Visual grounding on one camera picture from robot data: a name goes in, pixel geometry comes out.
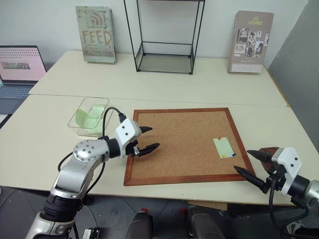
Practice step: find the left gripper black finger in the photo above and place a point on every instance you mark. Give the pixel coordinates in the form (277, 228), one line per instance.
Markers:
(149, 149)
(145, 129)

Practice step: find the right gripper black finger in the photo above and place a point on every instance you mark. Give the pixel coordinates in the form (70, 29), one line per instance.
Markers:
(251, 178)
(260, 155)

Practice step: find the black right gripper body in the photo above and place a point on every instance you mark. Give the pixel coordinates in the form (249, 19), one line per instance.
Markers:
(278, 179)

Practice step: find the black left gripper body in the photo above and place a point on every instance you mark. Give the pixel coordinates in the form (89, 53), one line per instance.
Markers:
(130, 149)

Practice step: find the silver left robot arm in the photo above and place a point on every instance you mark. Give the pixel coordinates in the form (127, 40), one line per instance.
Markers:
(84, 152)

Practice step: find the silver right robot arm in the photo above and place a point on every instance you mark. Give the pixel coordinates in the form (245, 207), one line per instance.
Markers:
(312, 191)

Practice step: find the pale green paper note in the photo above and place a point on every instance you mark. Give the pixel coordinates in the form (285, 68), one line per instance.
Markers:
(223, 148)

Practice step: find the pale green note stack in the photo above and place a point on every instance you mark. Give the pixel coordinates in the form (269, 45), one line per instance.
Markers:
(96, 112)

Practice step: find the clear plastic tray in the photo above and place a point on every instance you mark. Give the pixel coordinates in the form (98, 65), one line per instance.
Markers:
(74, 125)

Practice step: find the dark rounded grey shape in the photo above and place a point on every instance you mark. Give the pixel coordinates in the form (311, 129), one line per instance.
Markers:
(139, 226)
(204, 224)

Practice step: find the small black labelled box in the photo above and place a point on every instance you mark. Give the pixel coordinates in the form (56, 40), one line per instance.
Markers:
(91, 233)

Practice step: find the grey FEED book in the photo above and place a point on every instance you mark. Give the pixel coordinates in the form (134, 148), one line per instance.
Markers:
(96, 35)

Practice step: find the beige HOMES book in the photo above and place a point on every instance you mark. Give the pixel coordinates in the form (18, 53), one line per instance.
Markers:
(250, 42)

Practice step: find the open laptop with pink screen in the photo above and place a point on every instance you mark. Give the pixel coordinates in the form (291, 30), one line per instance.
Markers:
(17, 64)

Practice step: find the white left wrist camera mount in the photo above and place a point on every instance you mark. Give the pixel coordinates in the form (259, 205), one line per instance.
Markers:
(125, 130)

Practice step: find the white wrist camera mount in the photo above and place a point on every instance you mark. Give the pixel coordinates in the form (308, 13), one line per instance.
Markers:
(125, 130)
(289, 159)

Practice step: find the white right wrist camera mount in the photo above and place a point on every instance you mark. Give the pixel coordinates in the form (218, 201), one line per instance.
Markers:
(289, 159)

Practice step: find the cork board with wooden frame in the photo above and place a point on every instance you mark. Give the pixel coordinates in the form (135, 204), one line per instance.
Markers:
(179, 139)

